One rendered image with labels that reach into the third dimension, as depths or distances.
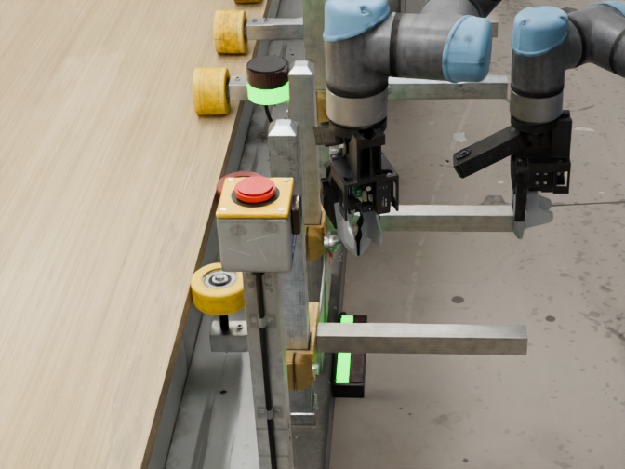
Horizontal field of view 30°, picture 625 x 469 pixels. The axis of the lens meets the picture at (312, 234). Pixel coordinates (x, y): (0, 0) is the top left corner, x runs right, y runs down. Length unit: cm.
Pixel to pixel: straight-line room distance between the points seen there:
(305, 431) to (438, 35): 60
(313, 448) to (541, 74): 60
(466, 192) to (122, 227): 193
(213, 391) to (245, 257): 72
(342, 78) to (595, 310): 179
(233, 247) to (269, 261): 4
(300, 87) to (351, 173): 24
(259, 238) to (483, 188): 243
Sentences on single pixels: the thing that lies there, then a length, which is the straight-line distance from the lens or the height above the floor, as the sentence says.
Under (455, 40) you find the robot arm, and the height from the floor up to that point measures 127.
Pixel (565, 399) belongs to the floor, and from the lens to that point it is 278.
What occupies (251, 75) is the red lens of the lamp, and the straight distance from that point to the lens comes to 163.
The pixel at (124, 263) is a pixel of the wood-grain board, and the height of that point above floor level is 90.
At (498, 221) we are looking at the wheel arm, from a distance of 179.
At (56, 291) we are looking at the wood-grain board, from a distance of 161.
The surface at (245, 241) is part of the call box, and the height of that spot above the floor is 119.
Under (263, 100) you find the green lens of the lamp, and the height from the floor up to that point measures 108.
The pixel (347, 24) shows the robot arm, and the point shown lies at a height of 129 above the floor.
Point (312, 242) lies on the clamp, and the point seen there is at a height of 86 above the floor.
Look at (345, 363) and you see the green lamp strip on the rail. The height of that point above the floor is 70.
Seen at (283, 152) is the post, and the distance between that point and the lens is 140.
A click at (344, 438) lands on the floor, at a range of 265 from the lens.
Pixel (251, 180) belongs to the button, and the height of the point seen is 123.
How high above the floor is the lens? 181
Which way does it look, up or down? 33 degrees down
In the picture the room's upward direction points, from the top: 3 degrees counter-clockwise
